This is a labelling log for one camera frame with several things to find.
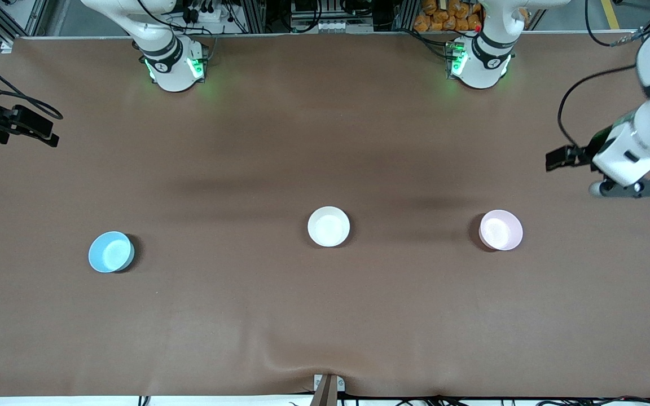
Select pink bowl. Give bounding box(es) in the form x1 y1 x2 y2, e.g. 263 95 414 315
478 209 524 251

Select light blue bowl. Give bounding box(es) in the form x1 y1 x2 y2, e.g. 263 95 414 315
88 231 135 273

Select white bowl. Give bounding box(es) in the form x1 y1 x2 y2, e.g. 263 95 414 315
307 206 352 248

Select pile of orange objects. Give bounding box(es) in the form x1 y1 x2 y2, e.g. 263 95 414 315
414 0 484 33

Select white power strip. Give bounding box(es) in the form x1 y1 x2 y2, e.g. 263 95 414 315
181 0 219 24

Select black and white control box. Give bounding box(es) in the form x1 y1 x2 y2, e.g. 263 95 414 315
290 0 375 33

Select brown table cloth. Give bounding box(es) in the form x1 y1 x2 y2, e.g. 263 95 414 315
0 31 650 399

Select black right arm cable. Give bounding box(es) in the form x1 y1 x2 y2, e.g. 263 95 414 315
0 50 64 121

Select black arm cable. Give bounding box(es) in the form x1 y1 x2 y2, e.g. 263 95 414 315
556 0 650 150
0 50 64 121

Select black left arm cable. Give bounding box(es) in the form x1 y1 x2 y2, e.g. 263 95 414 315
556 0 650 150

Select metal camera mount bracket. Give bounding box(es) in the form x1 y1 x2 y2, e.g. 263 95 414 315
313 373 346 406

